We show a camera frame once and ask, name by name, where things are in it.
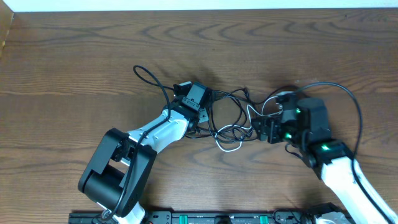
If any black USB cable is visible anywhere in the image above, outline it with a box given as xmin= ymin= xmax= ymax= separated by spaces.
xmin=186 ymin=85 xmax=299 ymax=144

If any white USB cable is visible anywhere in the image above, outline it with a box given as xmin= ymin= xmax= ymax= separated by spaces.
xmin=214 ymin=91 xmax=293 ymax=153

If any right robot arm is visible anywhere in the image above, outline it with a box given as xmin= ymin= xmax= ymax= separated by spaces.
xmin=251 ymin=94 xmax=397 ymax=223

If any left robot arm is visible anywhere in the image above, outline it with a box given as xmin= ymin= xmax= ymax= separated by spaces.
xmin=78 ymin=82 xmax=211 ymax=223

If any left camera black cable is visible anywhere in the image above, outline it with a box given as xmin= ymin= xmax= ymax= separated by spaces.
xmin=101 ymin=65 xmax=177 ymax=222

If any camera black cable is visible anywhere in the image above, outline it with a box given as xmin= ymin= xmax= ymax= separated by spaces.
xmin=292 ymin=82 xmax=396 ymax=224
xmin=101 ymin=65 xmax=177 ymax=222

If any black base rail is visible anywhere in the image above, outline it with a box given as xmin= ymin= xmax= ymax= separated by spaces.
xmin=68 ymin=202 xmax=355 ymax=224

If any right camera black cable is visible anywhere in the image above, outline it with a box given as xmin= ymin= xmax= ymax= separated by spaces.
xmin=292 ymin=82 xmax=396 ymax=224

